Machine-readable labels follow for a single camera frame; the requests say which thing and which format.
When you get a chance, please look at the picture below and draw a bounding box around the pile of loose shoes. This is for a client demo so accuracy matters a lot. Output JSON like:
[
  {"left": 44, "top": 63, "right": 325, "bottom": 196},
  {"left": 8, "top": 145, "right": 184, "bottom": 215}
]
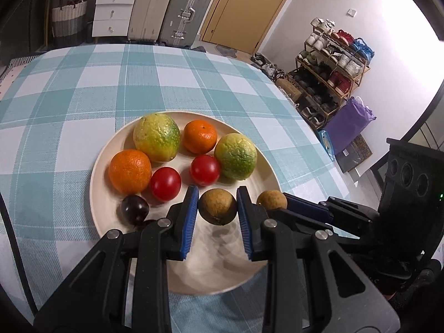
[{"left": 250, "top": 53, "right": 288, "bottom": 81}]

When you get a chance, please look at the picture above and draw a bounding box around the dark purple plum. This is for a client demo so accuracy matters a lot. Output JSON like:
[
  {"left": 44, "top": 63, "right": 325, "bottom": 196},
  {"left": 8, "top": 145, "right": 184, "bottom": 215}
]
[
  {"left": 133, "top": 219, "right": 158, "bottom": 231},
  {"left": 120, "top": 195, "right": 150, "bottom": 225}
]

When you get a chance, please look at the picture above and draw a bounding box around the wooden shoe rack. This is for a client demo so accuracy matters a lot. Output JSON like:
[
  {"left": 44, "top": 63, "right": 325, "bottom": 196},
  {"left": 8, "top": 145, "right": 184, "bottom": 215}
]
[{"left": 288, "top": 17, "right": 375, "bottom": 129}]

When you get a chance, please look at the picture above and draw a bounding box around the grey doormat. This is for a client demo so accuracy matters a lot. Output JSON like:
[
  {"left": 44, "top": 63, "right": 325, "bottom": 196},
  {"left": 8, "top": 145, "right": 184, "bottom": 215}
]
[{"left": 215, "top": 44, "right": 238, "bottom": 58}]

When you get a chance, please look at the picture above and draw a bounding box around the orange mandarin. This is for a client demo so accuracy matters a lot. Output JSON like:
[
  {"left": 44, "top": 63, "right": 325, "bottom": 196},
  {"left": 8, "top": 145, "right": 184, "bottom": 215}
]
[
  {"left": 109, "top": 149, "right": 153, "bottom": 195},
  {"left": 183, "top": 120, "right": 218, "bottom": 155}
]

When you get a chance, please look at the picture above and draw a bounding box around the red tomato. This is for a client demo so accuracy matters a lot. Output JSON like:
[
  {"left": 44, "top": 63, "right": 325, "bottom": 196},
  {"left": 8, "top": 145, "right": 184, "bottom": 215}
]
[
  {"left": 190, "top": 155, "right": 221, "bottom": 186},
  {"left": 150, "top": 167, "right": 182, "bottom": 202}
]

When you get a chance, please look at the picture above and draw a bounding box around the beige suitcase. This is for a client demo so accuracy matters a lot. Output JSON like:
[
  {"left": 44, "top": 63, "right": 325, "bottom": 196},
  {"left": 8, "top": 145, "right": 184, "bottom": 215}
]
[{"left": 127, "top": 0, "right": 179, "bottom": 42}]

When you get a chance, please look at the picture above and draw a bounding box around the white drawer desk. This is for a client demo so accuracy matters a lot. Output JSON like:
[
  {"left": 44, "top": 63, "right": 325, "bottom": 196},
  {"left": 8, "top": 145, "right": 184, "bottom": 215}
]
[{"left": 39, "top": 0, "right": 139, "bottom": 37}]

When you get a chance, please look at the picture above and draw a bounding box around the woven wicker basket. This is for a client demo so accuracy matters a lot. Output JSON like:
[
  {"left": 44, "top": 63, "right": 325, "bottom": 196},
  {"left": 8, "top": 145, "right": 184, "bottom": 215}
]
[{"left": 51, "top": 0, "right": 88, "bottom": 39}]

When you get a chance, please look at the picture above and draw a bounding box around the wooden door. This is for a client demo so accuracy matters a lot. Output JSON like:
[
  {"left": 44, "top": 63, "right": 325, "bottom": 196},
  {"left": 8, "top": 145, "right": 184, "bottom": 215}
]
[{"left": 202, "top": 0, "right": 302, "bottom": 54}]

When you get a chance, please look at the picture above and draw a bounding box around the silver suitcase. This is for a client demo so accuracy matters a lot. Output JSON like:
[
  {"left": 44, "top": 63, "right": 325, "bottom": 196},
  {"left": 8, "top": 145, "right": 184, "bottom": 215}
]
[{"left": 158, "top": 0, "right": 216, "bottom": 47}]

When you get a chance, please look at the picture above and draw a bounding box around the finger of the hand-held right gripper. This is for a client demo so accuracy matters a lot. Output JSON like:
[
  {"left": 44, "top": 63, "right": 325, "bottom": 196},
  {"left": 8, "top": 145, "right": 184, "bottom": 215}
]
[
  {"left": 282, "top": 192, "right": 334, "bottom": 221},
  {"left": 274, "top": 210, "right": 360, "bottom": 241}
]

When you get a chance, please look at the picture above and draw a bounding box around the cream round plate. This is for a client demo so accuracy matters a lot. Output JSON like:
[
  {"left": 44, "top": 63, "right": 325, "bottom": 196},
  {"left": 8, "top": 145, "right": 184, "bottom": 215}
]
[{"left": 89, "top": 110, "right": 280, "bottom": 296}]

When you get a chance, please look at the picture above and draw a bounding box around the purple bag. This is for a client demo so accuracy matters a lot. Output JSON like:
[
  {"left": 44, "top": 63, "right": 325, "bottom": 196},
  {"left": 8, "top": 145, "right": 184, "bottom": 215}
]
[{"left": 324, "top": 96, "right": 377, "bottom": 155}]

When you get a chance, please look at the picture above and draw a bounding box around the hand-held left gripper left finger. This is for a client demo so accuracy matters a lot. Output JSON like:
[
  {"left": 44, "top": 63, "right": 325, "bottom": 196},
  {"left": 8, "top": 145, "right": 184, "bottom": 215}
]
[{"left": 33, "top": 185, "right": 200, "bottom": 333}]

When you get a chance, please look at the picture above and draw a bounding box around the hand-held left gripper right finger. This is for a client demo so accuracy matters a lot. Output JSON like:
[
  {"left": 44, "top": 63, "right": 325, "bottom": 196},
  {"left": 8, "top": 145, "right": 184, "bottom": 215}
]
[{"left": 237, "top": 186, "right": 402, "bottom": 333}]

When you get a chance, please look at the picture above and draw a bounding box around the green yellow citrus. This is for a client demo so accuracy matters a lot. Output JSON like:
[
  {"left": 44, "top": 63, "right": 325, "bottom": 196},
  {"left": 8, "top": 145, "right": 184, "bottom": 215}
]
[
  {"left": 133, "top": 113, "right": 181, "bottom": 162},
  {"left": 214, "top": 133, "right": 258, "bottom": 181}
]

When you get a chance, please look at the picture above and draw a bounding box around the brown longan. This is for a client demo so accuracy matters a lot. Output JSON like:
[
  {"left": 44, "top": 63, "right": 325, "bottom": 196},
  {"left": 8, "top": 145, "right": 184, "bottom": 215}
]
[
  {"left": 256, "top": 190, "right": 288, "bottom": 212},
  {"left": 199, "top": 188, "right": 238, "bottom": 225}
]

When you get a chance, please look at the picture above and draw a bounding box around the patterned floor mat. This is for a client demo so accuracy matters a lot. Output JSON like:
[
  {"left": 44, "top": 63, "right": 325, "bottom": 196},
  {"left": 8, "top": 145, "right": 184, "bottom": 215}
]
[{"left": 335, "top": 135, "right": 373, "bottom": 174}]

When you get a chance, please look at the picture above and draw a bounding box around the blue bag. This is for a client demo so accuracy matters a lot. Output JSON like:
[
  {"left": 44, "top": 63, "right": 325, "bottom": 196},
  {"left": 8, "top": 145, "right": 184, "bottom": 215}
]
[{"left": 317, "top": 130, "right": 335, "bottom": 162}]

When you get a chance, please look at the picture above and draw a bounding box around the brown cardboard box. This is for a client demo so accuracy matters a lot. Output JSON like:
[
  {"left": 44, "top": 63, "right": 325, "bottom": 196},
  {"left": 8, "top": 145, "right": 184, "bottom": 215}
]
[{"left": 275, "top": 77, "right": 306, "bottom": 101}]

